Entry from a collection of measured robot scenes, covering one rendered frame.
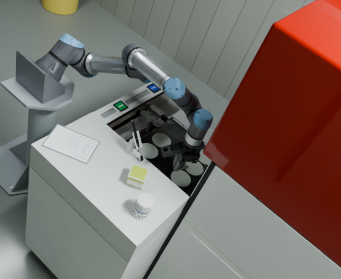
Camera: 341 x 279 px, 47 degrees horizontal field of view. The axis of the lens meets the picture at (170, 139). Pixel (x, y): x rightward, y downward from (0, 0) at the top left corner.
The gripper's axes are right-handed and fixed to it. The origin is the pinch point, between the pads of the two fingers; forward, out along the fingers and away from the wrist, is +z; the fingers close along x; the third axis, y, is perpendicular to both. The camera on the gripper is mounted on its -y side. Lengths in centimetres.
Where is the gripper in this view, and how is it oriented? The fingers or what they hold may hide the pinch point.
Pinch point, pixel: (174, 169)
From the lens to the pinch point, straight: 178.5
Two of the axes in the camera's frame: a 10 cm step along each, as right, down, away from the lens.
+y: 9.3, 0.3, 3.6
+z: -2.9, 6.6, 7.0
